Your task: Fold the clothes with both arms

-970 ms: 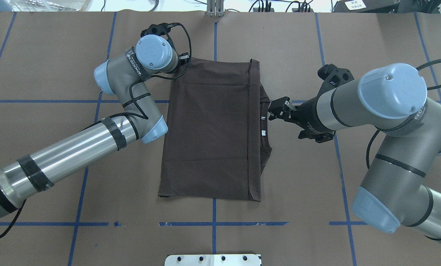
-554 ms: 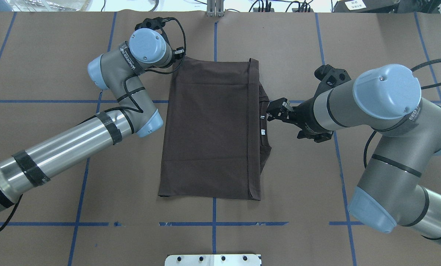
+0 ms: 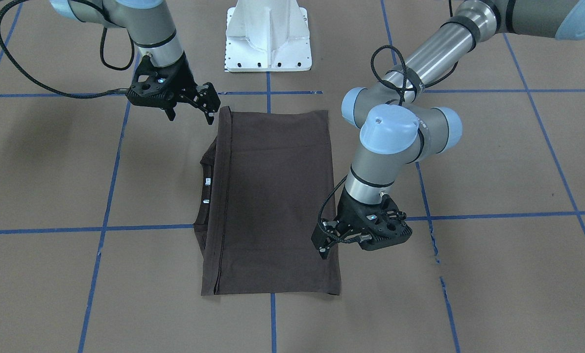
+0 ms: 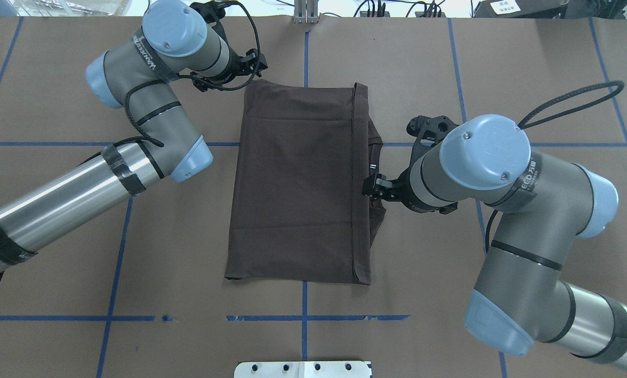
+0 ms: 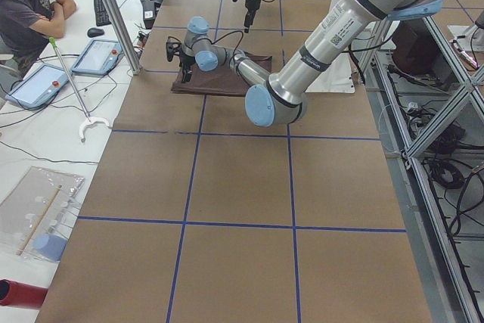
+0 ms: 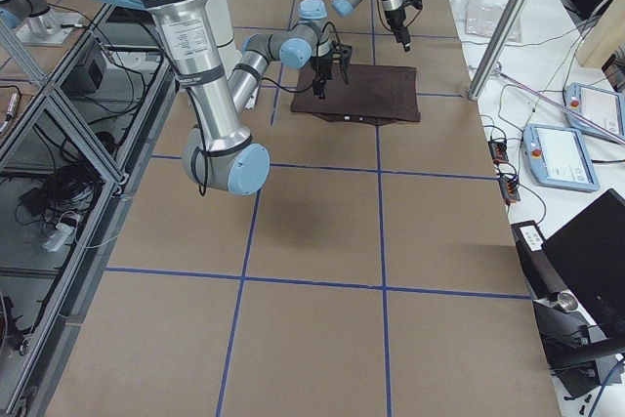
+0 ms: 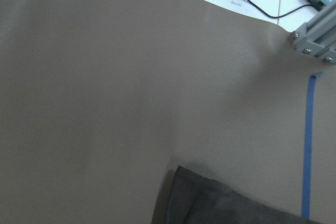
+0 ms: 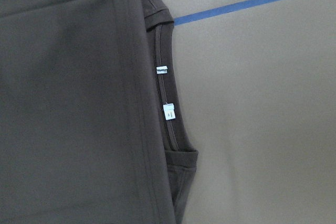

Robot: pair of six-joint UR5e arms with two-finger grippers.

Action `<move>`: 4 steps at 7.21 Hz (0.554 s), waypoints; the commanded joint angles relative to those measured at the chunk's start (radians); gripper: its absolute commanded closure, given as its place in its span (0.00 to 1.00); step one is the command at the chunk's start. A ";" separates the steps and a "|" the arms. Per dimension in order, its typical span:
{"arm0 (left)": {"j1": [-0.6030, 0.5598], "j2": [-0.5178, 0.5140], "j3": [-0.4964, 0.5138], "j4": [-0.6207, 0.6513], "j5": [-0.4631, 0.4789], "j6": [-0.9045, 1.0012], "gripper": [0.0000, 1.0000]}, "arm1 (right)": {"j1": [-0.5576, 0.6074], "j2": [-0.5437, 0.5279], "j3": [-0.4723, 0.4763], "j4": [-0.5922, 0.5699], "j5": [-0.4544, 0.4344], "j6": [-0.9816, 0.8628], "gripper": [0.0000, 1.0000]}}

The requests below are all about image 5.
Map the aluminium frame post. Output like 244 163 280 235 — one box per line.
102 0 141 75

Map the seated man grey shirt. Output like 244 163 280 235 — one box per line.
1 0 77 76

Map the clear plastic bag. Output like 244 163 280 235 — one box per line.
1 167 85 262

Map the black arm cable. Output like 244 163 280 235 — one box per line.
168 30 246 59

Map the dark brown t-shirt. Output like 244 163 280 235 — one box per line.
171 50 250 97

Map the black keyboard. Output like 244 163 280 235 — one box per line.
93 0 111 26

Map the white reacher grabber stick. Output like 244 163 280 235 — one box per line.
48 37 110 143

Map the far blue teach pendant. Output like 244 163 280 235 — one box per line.
71 39 123 76

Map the red cylinder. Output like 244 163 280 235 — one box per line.
1 279 48 309

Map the light blue cup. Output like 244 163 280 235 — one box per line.
33 233 67 262

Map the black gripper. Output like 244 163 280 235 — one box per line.
178 48 195 83
244 0 260 33

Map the near blue teach pendant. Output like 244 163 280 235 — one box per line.
5 64 68 110

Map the blue teach pendant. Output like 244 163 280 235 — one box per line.
71 39 123 76
5 64 68 110

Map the black computer mouse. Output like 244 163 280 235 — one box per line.
86 27 105 38

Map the black box white label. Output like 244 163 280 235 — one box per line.
141 0 157 30

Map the aluminium side frame rail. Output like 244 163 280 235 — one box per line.
362 8 483 322

